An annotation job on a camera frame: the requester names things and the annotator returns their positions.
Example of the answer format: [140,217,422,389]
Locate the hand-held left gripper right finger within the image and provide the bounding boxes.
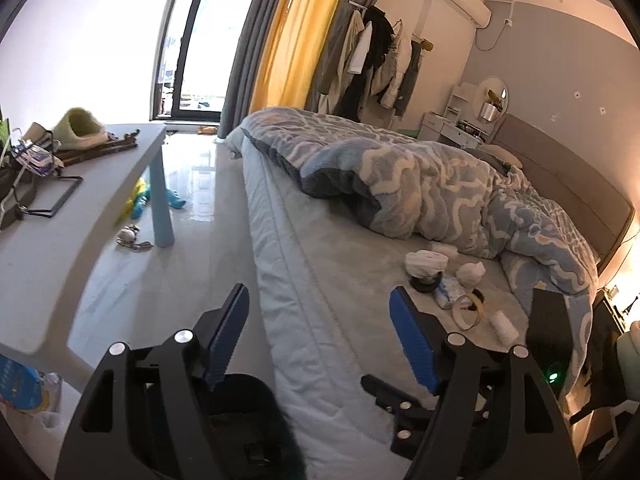
[390,287,581,480]

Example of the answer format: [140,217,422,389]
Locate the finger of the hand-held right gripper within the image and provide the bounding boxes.
[391,409,441,456]
[361,374,453,413]

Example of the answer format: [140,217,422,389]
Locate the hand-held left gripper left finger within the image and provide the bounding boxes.
[55,284,250,480]

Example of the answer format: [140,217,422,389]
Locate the large white sock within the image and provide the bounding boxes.
[404,249,449,279]

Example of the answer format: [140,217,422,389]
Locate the small white sock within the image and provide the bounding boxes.
[456,260,487,289]

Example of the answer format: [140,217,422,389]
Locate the bubble wrap roll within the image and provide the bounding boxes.
[487,310,519,346]

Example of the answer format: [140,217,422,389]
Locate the beige tape roll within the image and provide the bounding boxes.
[452,292,485,331]

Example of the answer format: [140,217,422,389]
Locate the black tape roll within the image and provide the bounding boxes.
[410,271,444,292]

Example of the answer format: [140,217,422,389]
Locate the tissue pack with blue print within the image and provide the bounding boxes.
[434,277,468,309]

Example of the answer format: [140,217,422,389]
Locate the dark nightstand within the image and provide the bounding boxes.
[590,287,628,396]

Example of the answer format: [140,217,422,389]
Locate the bed with grey sheet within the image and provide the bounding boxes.
[225,107,631,480]

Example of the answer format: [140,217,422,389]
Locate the grey padded headboard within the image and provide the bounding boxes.
[492,114,636,271]

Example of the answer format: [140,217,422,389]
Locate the yellow plastic bag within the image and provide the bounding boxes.
[120,177,151,221]

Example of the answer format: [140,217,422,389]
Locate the blue patterned fleece blanket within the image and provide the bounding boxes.
[240,107,601,416]

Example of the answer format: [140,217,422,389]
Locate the beige pillow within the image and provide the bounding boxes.
[480,144,523,168]

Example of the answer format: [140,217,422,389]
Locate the light blue table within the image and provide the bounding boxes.
[0,122,176,396]

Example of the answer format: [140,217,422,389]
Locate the clear plastic bottle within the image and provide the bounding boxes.
[42,371,63,403]

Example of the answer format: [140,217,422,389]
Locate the white dresser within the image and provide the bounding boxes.
[420,112,493,148]

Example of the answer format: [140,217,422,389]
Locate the blue and orange snack bag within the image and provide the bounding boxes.
[0,354,43,413]

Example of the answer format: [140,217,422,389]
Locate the brown carved wooden stick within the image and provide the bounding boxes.
[52,130,141,166]

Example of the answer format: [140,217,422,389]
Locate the round white mirror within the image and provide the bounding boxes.
[475,76,510,123]

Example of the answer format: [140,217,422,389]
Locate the green slipper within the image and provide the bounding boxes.
[52,107,108,150]

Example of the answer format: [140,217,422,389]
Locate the blue and white package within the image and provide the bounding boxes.
[10,142,63,176]

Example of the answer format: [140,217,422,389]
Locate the grey hanging garment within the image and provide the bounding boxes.
[395,40,426,116]

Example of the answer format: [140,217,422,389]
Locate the light padded vest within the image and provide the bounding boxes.
[372,20,411,106]

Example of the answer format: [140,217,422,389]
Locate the glass balcony door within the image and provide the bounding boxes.
[150,0,273,121]

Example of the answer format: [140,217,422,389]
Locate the white jacket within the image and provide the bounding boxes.
[317,7,373,96]

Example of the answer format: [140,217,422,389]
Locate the yellow curtain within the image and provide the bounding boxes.
[248,0,356,111]

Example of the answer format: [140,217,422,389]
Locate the clothes on hanging rack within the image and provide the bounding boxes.
[332,5,396,121]

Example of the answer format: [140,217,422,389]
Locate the white ball keychain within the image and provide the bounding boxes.
[116,224,154,252]

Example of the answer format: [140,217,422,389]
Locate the black wire frame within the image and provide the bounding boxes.
[20,175,83,218]

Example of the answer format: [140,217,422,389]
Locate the white wall shelf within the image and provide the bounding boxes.
[447,82,478,121]

